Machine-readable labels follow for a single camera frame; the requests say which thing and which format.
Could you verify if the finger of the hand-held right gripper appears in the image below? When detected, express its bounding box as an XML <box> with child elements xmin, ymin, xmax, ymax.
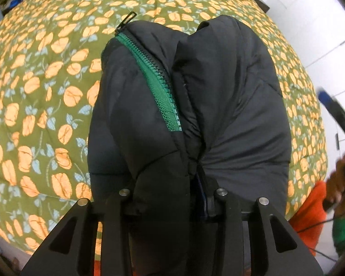
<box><xmin>317</xmin><ymin>87</ymin><xmax>345</xmax><ymax>139</ymax></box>

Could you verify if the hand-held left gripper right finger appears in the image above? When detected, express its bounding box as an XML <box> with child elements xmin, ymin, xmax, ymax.
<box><xmin>200</xmin><ymin>175</ymin><xmax>324</xmax><ymax>276</ymax></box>

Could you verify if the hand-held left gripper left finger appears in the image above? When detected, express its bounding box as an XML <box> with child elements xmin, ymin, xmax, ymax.
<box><xmin>20</xmin><ymin>189</ymin><xmax>133</xmax><ymax>276</ymax></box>

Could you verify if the black puffer jacket green zipper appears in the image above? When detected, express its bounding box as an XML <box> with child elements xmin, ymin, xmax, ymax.
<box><xmin>88</xmin><ymin>11</ymin><xmax>291</xmax><ymax>276</ymax></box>

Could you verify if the person's right hand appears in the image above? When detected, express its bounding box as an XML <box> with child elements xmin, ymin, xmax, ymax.
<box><xmin>324</xmin><ymin>152</ymin><xmax>345</xmax><ymax>211</ymax></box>

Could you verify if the orange cloth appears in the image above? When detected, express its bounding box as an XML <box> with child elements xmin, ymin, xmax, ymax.
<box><xmin>93</xmin><ymin>181</ymin><xmax>328</xmax><ymax>276</ymax></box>

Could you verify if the green orange floral bedspread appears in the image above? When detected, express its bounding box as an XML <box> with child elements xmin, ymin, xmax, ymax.
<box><xmin>0</xmin><ymin>0</ymin><xmax>330</xmax><ymax>263</ymax></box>

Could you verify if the blue object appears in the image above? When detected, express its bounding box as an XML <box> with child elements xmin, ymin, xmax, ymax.
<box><xmin>1</xmin><ymin>0</ymin><xmax>27</xmax><ymax>15</ymax></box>

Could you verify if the black cable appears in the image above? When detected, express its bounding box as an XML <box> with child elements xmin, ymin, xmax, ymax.
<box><xmin>297</xmin><ymin>201</ymin><xmax>345</xmax><ymax>264</ymax></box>

